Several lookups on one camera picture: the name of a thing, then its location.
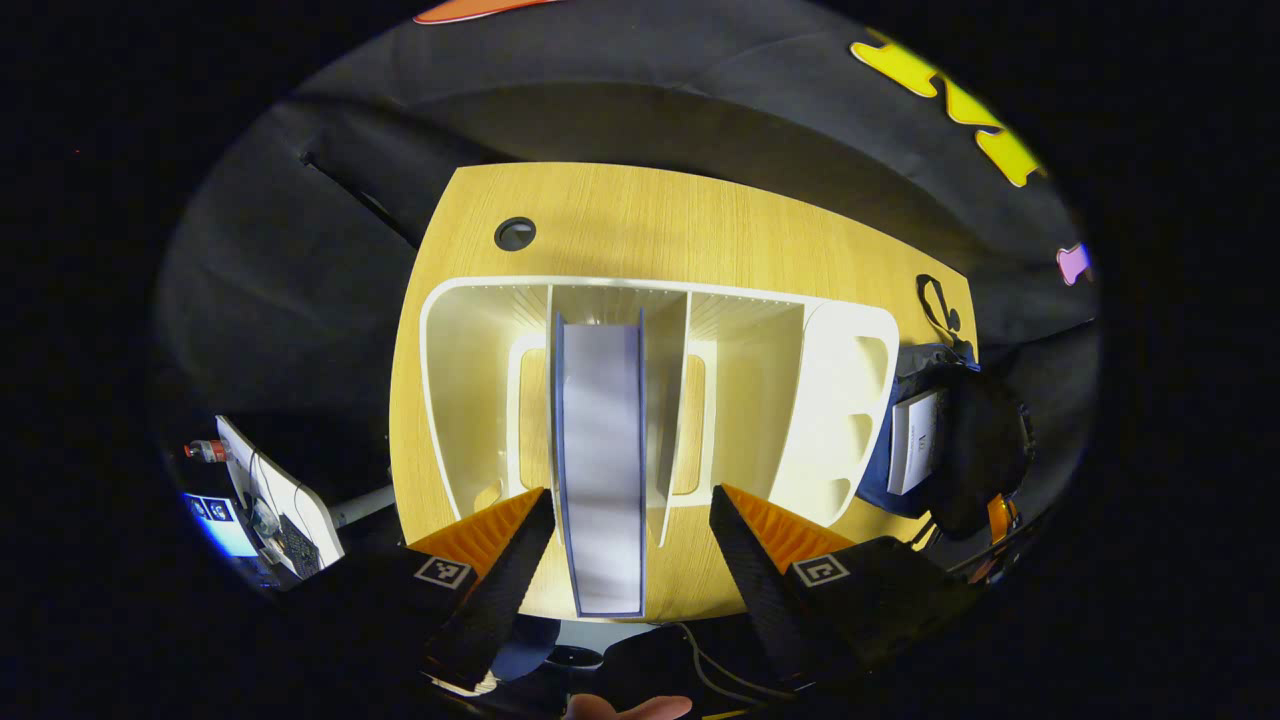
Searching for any plain white book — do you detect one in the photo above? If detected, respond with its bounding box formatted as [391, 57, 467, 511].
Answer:
[886, 388, 948, 497]

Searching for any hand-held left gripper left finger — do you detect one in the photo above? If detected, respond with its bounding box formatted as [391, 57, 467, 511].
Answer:
[290, 487, 556, 693]

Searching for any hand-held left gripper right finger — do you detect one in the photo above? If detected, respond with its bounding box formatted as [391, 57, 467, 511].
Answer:
[708, 484, 986, 691]

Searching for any white desk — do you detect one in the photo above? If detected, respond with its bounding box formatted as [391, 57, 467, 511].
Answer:
[215, 415, 396, 581]

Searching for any black cable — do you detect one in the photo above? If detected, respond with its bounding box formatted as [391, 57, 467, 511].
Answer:
[680, 622, 801, 706]

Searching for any blue schoolbag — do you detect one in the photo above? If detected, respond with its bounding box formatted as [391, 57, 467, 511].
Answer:
[855, 273, 1036, 541]

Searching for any white bookshelf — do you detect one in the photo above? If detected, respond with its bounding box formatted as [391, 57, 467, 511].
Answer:
[418, 275, 901, 549]

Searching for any blue lit screen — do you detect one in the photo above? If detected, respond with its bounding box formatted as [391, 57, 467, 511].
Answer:
[180, 492, 261, 559]

